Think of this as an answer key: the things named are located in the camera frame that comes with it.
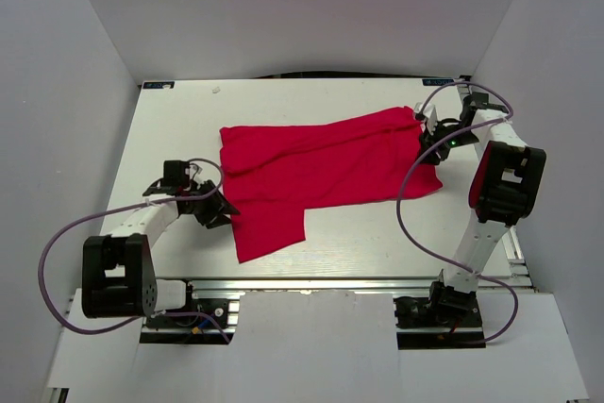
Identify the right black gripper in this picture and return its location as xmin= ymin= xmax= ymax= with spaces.
xmin=414 ymin=119 xmax=480 ymax=166

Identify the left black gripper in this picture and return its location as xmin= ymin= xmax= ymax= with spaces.
xmin=183 ymin=179 xmax=240 ymax=229

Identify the red t-shirt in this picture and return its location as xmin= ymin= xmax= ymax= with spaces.
xmin=220 ymin=107 xmax=443 ymax=262

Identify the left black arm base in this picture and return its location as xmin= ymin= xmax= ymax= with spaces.
xmin=140 ymin=280 xmax=241 ymax=345

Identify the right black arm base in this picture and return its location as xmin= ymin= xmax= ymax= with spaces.
xmin=394 ymin=296 xmax=486 ymax=351

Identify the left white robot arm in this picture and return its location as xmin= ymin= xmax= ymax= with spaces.
xmin=81 ymin=160 xmax=240 ymax=327

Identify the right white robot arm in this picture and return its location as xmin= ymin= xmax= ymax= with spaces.
xmin=413 ymin=92 xmax=546 ymax=327

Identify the right blue corner label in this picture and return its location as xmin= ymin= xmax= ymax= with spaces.
xmin=422 ymin=77 xmax=454 ymax=87

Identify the blue corner label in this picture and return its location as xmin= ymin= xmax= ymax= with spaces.
xmin=422 ymin=77 xmax=454 ymax=87
xmin=142 ymin=81 xmax=176 ymax=90

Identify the left blue corner label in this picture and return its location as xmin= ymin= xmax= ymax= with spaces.
xmin=142 ymin=81 xmax=176 ymax=90

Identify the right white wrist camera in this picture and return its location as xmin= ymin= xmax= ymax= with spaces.
xmin=413 ymin=102 xmax=438 ymax=134

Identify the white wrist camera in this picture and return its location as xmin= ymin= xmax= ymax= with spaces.
xmin=413 ymin=102 xmax=438 ymax=134
xmin=189 ymin=162 xmax=203 ymax=179

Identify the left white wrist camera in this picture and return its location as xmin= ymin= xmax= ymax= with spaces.
xmin=189 ymin=162 xmax=203 ymax=179

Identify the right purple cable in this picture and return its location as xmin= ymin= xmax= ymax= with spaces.
xmin=395 ymin=82 xmax=520 ymax=343

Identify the aluminium front table rail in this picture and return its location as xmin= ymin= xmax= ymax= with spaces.
xmin=70 ymin=276 xmax=534 ymax=303

